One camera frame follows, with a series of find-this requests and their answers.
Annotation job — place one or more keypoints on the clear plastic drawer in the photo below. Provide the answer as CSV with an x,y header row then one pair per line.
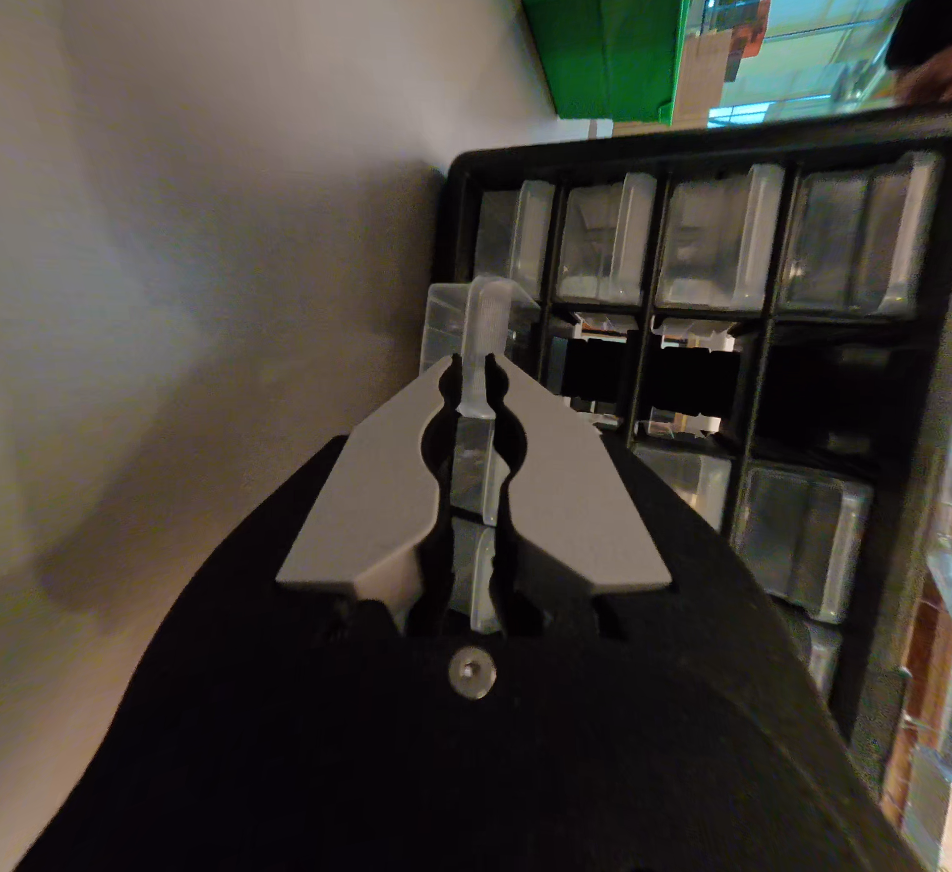
x,y
487,322

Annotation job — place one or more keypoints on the green plastic box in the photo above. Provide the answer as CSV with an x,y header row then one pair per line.
x,y
610,17

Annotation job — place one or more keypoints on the person's left forearm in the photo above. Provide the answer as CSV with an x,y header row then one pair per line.
x,y
922,32

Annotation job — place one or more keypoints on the black drawer cabinet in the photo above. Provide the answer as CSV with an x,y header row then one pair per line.
x,y
669,147

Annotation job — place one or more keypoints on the group of transparent drawers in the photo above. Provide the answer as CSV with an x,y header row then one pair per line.
x,y
714,247

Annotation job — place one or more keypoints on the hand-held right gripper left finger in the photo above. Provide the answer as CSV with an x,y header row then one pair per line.
x,y
357,500

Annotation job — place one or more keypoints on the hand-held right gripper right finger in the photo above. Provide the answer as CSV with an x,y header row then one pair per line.
x,y
587,507

